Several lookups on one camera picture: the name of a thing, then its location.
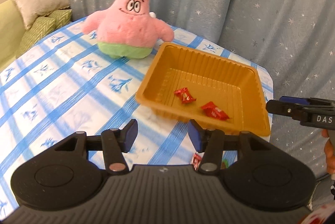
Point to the red candy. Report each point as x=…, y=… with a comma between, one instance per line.
x=195, y=160
x=214, y=111
x=185, y=95

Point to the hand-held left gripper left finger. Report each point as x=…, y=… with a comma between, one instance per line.
x=132, y=133

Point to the green patterned cushion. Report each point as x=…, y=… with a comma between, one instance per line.
x=62, y=17
x=36, y=33

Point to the person's right hand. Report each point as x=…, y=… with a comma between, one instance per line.
x=328, y=156

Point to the small white object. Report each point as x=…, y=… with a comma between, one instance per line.
x=153, y=15

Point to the orange plastic tray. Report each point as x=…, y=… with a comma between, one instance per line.
x=199, y=64

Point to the pink starfish plush toy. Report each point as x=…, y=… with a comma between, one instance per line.
x=128, y=30

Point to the green sofa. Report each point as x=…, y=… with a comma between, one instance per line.
x=7, y=30

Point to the blue checked tablecloth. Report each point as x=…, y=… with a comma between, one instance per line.
x=65, y=82

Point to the red white printed cloth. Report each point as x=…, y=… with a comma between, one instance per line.
x=316, y=217

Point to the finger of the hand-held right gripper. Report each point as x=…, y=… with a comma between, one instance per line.
x=285, y=109
x=293, y=100

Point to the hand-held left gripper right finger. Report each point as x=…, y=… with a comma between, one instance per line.
x=195, y=135

